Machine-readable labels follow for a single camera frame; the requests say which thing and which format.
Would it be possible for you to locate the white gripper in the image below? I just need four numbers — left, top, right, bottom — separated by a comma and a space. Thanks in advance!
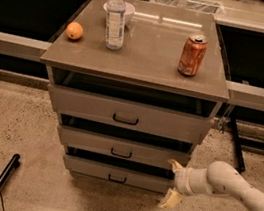
158, 159, 214, 209

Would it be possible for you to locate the grey bottom drawer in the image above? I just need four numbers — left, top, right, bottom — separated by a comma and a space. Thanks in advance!
63, 155, 174, 193

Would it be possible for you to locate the grey drawer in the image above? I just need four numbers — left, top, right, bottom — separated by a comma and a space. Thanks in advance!
48, 84, 213, 144
58, 125, 190, 169
63, 155, 174, 193

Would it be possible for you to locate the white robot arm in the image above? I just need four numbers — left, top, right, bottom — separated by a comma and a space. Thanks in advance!
159, 159, 264, 211

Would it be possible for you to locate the grey drawer cabinet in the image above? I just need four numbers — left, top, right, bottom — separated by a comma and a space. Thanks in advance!
42, 0, 229, 181

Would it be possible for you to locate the grey middle drawer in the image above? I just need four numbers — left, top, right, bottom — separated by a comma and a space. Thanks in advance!
58, 125, 190, 169

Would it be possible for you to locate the grey top drawer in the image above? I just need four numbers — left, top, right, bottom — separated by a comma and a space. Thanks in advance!
48, 84, 213, 144

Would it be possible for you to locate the black wheeled stand leg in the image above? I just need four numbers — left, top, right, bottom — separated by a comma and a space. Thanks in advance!
230, 116, 246, 173

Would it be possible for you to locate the orange soda can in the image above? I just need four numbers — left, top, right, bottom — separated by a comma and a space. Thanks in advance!
177, 33, 208, 77

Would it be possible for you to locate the clear plastic water bottle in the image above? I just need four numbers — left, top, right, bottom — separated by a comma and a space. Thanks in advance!
105, 0, 126, 50

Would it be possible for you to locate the orange fruit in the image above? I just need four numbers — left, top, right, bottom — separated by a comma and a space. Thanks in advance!
66, 22, 83, 41

